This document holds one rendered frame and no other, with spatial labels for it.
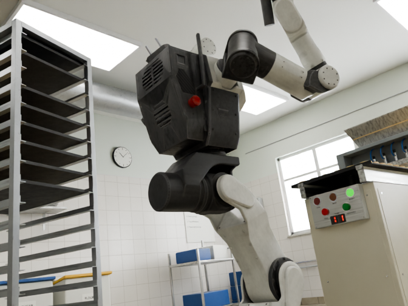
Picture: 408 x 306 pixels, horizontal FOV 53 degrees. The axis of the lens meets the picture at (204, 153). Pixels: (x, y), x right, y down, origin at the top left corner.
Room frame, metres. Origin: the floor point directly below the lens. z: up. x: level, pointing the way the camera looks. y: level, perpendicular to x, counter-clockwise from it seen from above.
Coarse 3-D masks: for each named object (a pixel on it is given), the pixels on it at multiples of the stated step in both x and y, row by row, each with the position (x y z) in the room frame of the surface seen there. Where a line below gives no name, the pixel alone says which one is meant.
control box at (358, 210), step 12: (336, 192) 1.67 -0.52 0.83; (360, 192) 1.60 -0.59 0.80; (312, 204) 1.77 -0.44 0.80; (324, 204) 1.72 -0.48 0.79; (336, 204) 1.68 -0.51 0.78; (348, 204) 1.64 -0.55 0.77; (360, 204) 1.60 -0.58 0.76; (324, 216) 1.73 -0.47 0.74; (336, 216) 1.69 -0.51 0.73; (348, 216) 1.65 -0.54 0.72; (360, 216) 1.61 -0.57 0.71
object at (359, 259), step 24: (384, 192) 1.62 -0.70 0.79; (312, 216) 1.81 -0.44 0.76; (384, 216) 1.59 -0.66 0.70; (336, 240) 1.74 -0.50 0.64; (360, 240) 1.66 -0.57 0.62; (384, 240) 1.59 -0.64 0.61; (336, 264) 1.76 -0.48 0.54; (360, 264) 1.68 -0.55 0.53; (384, 264) 1.61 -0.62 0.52; (336, 288) 1.78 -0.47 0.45; (360, 288) 1.70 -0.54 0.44; (384, 288) 1.62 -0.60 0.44
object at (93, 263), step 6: (72, 264) 2.06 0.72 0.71; (78, 264) 2.04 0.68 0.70; (84, 264) 2.02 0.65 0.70; (90, 264) 2.00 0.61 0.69; (96, 264) 1.98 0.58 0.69; (42, 270) 2.16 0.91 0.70; (48, 270) 2.14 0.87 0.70; (54, 270) 2.12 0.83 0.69; (60, 270) 2.10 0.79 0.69; (66, 270) 2.08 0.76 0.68; (72, 270) 2.04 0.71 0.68; (24, 276) 2.22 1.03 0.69; (30, 276) 2.20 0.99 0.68; (36, 276) 2.16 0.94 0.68
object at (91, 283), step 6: (78, 282) 2.04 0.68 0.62; (84, 282) 2.02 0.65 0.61; (90, 282) 2.00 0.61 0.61; (96, 282) 1.99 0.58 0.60; (42, 288) 2.16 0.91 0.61; (48, 288) 2.14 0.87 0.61; (54, 288) 2.12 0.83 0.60; (60, 288) 2.10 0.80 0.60; (66, 288) 2.08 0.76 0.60; (72, 288) 2.06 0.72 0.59; (78, 288) 2.00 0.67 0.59; (24, 294) 2.22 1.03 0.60; (30, 294) 2.20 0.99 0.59; (36, 294) 2.14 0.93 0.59
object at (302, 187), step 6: (300, 186) 1.79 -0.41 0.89; (306, 186) 1.79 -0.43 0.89; (312, 186) 1.82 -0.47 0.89; (318, 186) 1.86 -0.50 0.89; (324, 186) 1.89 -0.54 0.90; (330, 186) 1.92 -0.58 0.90; (300, 192) 1.80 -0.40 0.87; (306, 192) 1.79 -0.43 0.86; (312, 192) 1.82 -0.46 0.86; (318, 192) 1.85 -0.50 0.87; (324, 192) 1.88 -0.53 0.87; (306, 198) 1.80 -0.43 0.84
